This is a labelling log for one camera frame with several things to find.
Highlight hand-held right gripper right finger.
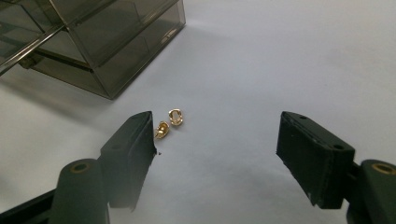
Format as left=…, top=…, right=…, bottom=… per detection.
left=276, top=110, right=357, bottom=210

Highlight smoky transparent drawer box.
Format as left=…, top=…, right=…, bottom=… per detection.
left=0, top=0, right=187, bottom=101

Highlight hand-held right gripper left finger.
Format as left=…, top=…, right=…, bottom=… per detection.
left=99, top=110, right=158, bottom=213

